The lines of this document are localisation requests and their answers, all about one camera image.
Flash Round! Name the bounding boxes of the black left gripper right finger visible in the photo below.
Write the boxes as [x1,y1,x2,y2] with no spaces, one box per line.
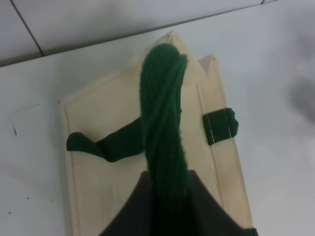
[189,171,253,236]

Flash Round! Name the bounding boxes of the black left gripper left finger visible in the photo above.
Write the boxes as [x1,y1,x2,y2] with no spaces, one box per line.
[101,171,155,236]

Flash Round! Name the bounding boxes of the cream linen bag green handles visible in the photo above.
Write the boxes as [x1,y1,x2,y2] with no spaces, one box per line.
[61,32,253,236]

